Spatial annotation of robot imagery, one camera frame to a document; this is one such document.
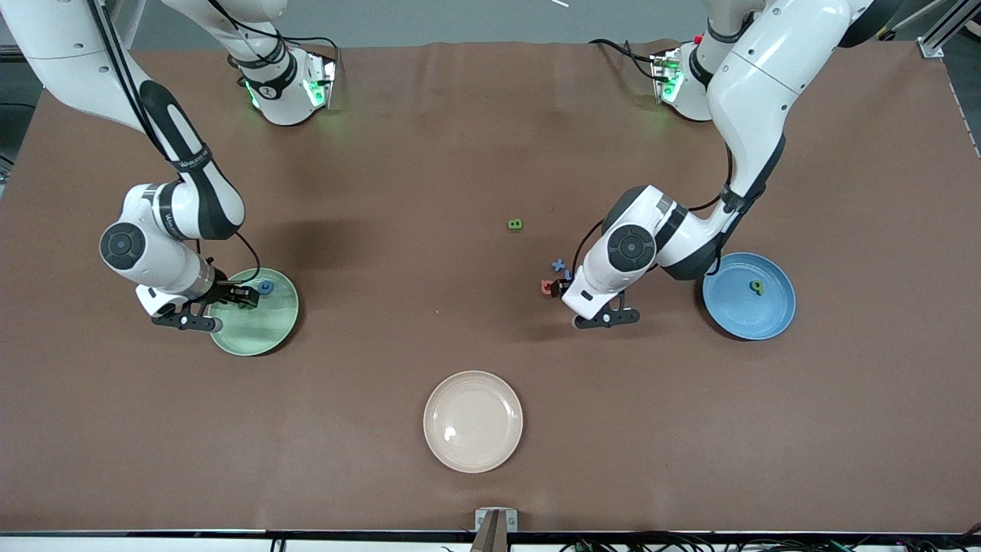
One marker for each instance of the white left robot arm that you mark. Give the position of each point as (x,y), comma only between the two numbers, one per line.
(759,84)

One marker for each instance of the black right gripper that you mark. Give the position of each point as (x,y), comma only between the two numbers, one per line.
(224,292)

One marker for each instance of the metal bracket plate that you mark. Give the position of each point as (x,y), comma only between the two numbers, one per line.
(481,515)

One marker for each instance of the brown table cover mat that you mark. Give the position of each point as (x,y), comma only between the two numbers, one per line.
(690,445)

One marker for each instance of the beige plate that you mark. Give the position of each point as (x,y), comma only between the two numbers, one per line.
(473,422)

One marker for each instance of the green plate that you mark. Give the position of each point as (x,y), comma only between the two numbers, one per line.
(264,330)

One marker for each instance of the brown camera post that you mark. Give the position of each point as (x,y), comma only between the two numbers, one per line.
(490,540)

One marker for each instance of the pink capital letter Q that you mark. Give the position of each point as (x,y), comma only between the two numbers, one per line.
(546,287)

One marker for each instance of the blue plate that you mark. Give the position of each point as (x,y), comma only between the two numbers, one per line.
(736,307)

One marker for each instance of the aluminium frame post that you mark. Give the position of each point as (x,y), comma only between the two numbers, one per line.
(936,49)

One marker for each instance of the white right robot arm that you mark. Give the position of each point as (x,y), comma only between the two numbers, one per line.
(61,54)

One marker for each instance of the green lowercase letter b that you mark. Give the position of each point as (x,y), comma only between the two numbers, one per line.
(757,287)

